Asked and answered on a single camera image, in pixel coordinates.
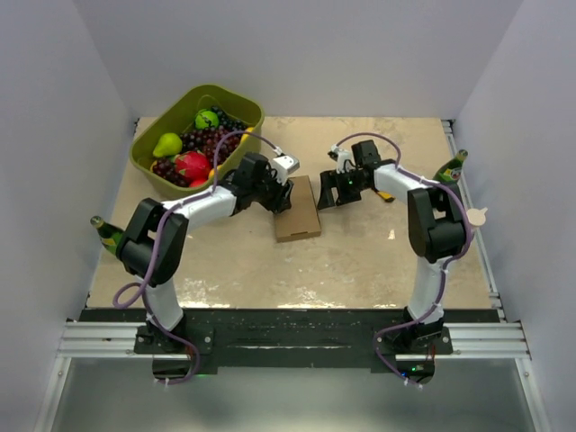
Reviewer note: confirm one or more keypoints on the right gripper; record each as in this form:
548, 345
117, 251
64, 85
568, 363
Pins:
331, 179

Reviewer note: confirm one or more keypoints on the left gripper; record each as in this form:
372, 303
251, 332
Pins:
281, 200

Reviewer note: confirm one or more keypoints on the brown cardboard express box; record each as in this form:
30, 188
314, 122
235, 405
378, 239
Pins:
301, 221

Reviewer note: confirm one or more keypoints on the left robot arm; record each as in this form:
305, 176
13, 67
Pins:
152, 244

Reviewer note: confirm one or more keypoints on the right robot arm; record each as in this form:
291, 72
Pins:
438, 228

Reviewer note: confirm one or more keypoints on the yellow fruit at basket edge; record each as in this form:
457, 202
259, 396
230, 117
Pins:
247, 131

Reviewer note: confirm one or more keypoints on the red dragon fruit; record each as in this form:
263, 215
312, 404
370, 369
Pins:
192, 166

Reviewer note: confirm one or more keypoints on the dark blue grape bunch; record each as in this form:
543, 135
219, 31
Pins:
227, 123

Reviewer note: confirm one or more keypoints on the red grape bunch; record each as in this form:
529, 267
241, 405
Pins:
205, 142

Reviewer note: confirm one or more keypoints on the green apple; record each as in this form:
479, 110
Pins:
206, 119

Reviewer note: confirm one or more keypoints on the small dark grape bunch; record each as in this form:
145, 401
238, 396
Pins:
166, 169

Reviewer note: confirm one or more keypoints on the green pear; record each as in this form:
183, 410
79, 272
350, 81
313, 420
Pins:
168, 145

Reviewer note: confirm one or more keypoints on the green glass bottle right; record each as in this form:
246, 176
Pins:
451, 171

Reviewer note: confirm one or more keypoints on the green glass bottle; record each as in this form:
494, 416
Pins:
110, 235
451, 171

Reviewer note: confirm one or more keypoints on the olive green plastic basket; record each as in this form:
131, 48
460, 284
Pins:
180, 118

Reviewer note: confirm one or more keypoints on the green glass bottle left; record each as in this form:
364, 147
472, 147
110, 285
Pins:
110, 235

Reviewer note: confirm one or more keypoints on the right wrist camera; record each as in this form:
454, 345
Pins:
343, 158

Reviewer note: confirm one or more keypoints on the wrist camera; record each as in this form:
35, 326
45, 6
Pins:
284, 166
343, 158

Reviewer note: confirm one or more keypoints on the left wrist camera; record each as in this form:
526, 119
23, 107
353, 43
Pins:
284, 166

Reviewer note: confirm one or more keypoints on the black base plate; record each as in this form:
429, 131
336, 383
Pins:
210, 340

